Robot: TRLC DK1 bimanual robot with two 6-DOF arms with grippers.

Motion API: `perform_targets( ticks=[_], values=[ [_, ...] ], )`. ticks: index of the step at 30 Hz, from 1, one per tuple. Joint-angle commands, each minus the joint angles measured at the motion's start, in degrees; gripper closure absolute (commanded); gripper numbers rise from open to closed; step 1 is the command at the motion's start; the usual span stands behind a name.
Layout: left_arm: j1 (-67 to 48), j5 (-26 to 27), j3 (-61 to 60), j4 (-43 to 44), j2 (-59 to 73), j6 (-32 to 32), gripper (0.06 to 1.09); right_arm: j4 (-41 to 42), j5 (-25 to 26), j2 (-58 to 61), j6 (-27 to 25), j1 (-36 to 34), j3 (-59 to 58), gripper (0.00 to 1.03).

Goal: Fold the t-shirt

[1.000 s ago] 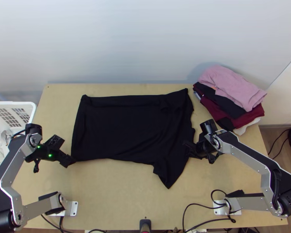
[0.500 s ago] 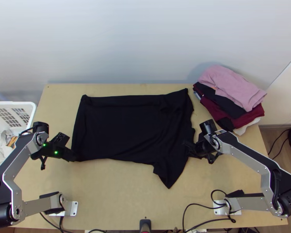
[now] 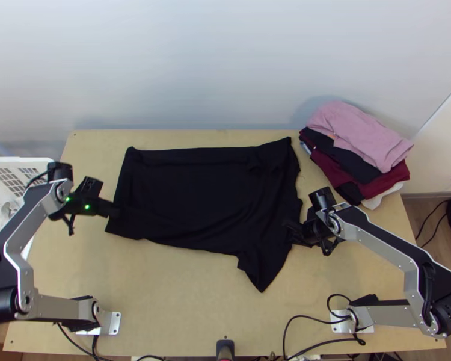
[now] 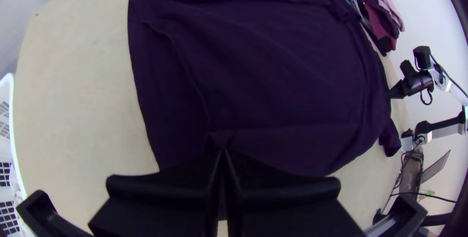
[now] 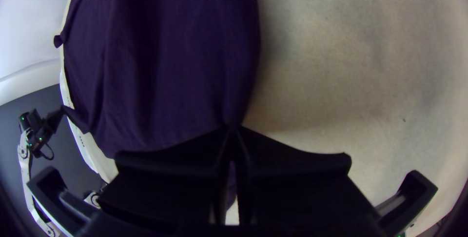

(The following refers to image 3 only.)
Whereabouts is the black t-shirt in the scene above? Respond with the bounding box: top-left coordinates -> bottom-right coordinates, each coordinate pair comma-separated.
104,137 -> 304,294

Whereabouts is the white laundry basket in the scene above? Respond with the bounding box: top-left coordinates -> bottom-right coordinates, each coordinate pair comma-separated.
0,156 -> 57,264

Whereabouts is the pile of folded clothes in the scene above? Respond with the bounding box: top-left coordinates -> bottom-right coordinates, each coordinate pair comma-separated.
298,100 -> 415,211

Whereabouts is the heap of clothes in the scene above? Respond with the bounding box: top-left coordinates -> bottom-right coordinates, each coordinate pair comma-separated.
0,199 -> 24,242

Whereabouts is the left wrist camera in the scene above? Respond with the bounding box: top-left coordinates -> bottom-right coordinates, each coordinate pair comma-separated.
75,176 -> 105,197

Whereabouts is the black cable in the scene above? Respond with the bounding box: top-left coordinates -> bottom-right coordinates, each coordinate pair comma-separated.
325,294 -> 357,313
283,315 -> 366,361
60,213 -> 78,237
414,198 -> 451,241
56,322 -> 99,359
320,236 -> 342,257

